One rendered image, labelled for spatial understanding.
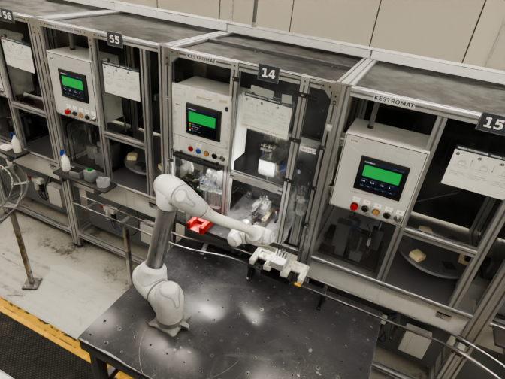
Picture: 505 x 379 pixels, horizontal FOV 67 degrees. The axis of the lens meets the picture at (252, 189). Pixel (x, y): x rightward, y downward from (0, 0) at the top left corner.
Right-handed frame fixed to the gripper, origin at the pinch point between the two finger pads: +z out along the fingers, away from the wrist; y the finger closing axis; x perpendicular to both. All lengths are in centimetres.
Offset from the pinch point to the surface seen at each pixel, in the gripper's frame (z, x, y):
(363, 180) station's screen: -16, -63, 53
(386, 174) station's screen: -15, -74, 61
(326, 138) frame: -12, -38, 70
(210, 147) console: -13, 33, 44
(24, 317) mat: -96, 144, -101
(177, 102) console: -13, 58, 68
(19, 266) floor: -60, 196, -102
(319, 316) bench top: -38, -62, -35
